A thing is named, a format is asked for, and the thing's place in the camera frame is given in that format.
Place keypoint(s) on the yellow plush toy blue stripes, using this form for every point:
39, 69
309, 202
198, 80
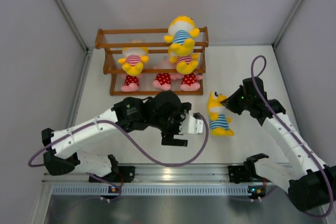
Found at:
218, 121

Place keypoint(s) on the pink plush toy on shelf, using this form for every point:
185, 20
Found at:
131, 83

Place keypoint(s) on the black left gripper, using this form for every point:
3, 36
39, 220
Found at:
167, 137

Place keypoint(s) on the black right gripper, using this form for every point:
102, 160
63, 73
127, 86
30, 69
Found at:
230, 102

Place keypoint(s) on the grey slotted cable duct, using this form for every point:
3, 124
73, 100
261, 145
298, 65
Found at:
156, 190

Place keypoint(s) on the yellow plush toy pink stripes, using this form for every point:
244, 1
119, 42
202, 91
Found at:
133, 60

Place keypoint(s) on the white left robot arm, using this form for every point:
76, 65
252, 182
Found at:
65, 153

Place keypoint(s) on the pink plush toy polka dress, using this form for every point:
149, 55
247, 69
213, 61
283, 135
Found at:
163, 79

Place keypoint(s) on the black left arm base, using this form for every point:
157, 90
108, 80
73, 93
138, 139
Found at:
126, 174

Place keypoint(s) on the pink plush toy red dress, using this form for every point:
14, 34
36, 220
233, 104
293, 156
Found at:
190, 82

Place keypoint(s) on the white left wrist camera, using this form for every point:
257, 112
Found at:
192, 124

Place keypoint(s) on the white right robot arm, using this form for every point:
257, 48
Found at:
311, 182

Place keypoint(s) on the brown wooden two-tier shelf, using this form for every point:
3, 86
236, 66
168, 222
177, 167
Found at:
159, 51

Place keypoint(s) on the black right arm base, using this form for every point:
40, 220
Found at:
239, 174

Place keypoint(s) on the aluminium mounting rail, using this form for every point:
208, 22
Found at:
151, 173

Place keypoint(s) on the yellow plush toy on shelf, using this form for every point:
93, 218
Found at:
184, 64

